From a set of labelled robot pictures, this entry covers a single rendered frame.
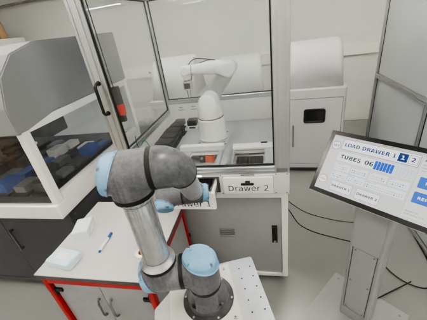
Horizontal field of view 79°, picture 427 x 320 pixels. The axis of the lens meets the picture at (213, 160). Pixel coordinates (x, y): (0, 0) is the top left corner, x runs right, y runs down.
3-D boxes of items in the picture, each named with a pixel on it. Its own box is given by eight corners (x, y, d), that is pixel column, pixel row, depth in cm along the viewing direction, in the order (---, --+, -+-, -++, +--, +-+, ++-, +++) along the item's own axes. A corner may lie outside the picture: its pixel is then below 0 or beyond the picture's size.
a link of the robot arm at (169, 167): (191, 132, 64) (207, 180, 110) (147, 138, 64) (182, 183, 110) (196, 177, 60) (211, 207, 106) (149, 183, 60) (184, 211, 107)
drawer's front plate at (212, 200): (216, 209, 144) (214, 193, 139) (168, 209, 150) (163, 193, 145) (216, 207, 145) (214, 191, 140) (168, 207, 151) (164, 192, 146)
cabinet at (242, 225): (290, 283, 187) (291, 193, 150) (159, 275, 209) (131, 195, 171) (282, 202, 269) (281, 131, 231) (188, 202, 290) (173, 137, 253)
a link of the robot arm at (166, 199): (180, 206, 99) (179, 180, 104) (152, 209, 99) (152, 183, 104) (184, 211, 106) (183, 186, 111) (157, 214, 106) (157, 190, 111)
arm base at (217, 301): (229, 317, 89) (225, 299, 85) (186, 319, 91) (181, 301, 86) (228, 278, 103) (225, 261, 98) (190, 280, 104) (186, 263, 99)
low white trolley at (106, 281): (181, 367, 150) (149, 282, 114) (88, 354, 163) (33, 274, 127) (202, 279, 199) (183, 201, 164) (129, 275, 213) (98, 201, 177)
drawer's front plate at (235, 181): (273, 193, 150) (272, 177, 145) (224, 193, 156) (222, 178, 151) (273, 191, 151) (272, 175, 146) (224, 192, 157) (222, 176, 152)
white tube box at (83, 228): (89, 237, 146) (86, 230, 143) (74, 240, 145) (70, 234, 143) (95, 223, 157) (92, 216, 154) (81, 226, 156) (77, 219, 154)
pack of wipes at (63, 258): (84, 256, 133) (81, 250, 131) (69, 272, 126) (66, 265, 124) (62, 251, 139) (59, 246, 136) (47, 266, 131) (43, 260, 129)
